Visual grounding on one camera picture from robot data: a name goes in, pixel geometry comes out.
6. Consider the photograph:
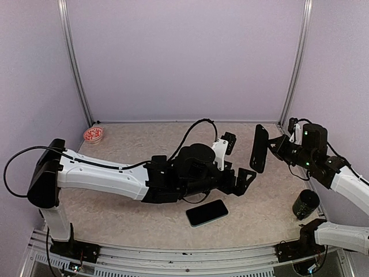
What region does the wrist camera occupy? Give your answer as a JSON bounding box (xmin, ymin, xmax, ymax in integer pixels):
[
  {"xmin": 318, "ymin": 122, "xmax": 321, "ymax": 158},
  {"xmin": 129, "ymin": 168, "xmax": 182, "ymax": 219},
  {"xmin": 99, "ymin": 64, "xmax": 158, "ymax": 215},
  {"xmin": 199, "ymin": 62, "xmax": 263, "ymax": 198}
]
[
  {"xmin": 288, "ymin": 118, "xmax": 302, "ymax": 145},
  {"xmin": 212, "ymin": 132, "xmax": 236, "ymax": 171}
]

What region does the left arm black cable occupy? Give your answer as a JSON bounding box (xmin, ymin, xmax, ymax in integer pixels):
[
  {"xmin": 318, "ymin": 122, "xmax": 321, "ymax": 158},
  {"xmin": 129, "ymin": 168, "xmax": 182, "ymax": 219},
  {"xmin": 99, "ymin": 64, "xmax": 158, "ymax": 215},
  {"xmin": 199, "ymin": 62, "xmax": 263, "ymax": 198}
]
[{"xmin": 3, "ymin": 118, "xmax": 219, "ymax": 277}]

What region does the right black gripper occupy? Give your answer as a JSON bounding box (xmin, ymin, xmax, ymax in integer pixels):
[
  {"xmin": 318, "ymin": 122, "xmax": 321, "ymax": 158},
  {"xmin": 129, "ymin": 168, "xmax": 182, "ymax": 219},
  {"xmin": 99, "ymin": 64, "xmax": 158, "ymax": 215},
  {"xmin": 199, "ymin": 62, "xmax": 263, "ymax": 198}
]
[{"xmin": 266, "ymin": 133, "xmax": 315, "ymax": 170}]

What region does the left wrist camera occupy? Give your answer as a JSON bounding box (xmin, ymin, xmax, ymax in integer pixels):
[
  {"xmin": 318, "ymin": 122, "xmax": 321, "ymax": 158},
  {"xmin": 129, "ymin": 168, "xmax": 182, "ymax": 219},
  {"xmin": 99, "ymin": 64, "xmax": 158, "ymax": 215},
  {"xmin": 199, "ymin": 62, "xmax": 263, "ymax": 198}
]
[{"xmin": 212, "ymin": 132, "xmax": 236, "ymax": 171}]

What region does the red white patterned bowl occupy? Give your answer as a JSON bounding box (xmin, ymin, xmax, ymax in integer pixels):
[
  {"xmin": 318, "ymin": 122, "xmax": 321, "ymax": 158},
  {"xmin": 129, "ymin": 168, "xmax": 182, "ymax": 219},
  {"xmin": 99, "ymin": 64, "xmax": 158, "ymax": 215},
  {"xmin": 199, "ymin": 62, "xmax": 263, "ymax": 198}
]
[{"xmin": 83, "ymin": 126, "xmax": 104, "ymax": 144}]

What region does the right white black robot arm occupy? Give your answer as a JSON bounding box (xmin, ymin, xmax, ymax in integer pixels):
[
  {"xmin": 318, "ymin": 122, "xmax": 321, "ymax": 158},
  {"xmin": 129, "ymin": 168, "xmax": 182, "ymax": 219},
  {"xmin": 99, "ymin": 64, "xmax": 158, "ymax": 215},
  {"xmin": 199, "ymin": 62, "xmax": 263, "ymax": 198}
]
[{"xmin": 255, "ymin": 123, "xmax": 368, "ymax": 262}]

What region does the right aluminium frame post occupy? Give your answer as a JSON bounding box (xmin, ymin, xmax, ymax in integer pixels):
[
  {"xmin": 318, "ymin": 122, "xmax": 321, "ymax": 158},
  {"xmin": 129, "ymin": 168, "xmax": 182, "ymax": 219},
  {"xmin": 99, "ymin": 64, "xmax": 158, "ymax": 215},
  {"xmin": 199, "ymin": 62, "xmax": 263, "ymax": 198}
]
[{"xmin": 278, "ymin": 0, "xmax": 313, "ymax": 128}]

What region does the left aluminium frame post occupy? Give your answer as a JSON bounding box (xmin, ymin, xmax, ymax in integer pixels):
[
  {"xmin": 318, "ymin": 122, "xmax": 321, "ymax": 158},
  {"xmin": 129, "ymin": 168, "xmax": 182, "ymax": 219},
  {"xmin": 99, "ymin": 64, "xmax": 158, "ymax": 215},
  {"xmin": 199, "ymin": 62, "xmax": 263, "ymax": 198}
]
[{"xmin": 58, "ymin": 0, "xmax": 94, "ymax": 127}]

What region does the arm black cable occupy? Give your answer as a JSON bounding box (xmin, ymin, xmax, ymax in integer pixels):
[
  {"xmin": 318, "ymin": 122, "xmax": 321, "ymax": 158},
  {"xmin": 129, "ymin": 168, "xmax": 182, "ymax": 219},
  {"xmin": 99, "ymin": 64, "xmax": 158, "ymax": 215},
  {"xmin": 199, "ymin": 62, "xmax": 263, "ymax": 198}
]
[
  {"xmin": 3, "ymin": 118, "xmax": 219, "ymax": 277},
  {"xmin": 288, "ymin": 118, "xmax": 369, "ymax": 260}
]

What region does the front aluminium rail base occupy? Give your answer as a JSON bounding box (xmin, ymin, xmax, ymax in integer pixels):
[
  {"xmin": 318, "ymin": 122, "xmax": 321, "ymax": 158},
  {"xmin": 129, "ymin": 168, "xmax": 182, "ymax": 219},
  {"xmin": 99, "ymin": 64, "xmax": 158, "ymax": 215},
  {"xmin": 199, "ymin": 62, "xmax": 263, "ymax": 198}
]
[{"xmin": 20, "ymin": 227, "xmax": 355, "ymax": 277}]

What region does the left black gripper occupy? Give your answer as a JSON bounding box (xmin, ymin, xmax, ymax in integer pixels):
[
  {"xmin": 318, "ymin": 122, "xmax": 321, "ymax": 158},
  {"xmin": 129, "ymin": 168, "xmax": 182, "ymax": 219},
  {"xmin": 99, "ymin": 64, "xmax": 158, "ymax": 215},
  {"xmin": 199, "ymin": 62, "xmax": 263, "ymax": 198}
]
[{"xmin": 181, "ymin": 162, "xmax": 257, "ymax": 199}]

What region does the black phone case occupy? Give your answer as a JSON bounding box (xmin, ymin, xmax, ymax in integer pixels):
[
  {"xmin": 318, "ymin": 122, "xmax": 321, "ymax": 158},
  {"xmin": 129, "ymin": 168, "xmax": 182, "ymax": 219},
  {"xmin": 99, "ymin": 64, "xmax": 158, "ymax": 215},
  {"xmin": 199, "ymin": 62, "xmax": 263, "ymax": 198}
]
[{"xmin": 249, "ymin": 124, "xmax": 269, "ymax": 174}]

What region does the aluminium frame post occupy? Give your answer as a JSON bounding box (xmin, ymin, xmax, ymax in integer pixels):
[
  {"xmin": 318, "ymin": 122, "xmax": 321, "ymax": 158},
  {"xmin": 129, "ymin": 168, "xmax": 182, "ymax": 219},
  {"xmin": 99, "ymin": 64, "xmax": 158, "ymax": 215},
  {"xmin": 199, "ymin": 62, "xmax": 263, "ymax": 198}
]
[
  {"xmin": 278, "ymin": 0, "xmax": 313, "ymax": 128},
  {"xmin": 58, "ymin": 0, "xmax": 94, "ymax": 127}
]

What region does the black cup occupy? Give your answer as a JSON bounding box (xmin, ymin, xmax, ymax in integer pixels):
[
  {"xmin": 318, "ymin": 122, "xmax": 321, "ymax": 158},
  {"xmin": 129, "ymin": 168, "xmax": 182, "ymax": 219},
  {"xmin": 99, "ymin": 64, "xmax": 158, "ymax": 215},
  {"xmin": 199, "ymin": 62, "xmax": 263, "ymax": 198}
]
[{"xmin": 292, "ymin": 189, "xmax": 320, "ymax": 220}]

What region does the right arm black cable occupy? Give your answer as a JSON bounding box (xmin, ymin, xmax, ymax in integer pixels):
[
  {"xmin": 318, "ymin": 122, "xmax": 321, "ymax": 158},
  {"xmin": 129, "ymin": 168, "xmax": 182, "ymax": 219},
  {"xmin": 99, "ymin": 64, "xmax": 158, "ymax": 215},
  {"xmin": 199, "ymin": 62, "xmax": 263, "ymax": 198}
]
[{"xmin": 288, "ymin": 118, "xmax": 369, "ymax": 260}]

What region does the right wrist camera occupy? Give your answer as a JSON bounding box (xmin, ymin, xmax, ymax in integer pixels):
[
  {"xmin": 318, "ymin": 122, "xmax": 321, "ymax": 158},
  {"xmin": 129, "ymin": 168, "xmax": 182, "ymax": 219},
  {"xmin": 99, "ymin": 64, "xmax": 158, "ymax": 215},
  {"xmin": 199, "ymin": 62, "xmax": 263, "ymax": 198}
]
[{"xmin": 288, "ymin": 118, "xmax": 302, "ymax": 145}]

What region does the black phone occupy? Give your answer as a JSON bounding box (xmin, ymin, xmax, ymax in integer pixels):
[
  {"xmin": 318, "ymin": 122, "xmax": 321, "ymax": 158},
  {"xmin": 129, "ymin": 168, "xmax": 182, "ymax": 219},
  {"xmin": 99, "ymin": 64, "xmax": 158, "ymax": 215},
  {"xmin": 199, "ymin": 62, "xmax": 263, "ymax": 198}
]
[{"xmin": 186, "ymin": 200, "xmax": 228, "ymax": 227}]

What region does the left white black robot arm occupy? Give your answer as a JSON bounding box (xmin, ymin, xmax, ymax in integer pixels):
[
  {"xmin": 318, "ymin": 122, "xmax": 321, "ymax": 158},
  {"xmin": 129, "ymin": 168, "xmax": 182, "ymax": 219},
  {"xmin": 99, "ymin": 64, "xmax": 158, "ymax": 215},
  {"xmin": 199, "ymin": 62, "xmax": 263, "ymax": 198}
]
[{"xmin": 27, "ymin": 138, "xmax": 257, "ymax": 263}]

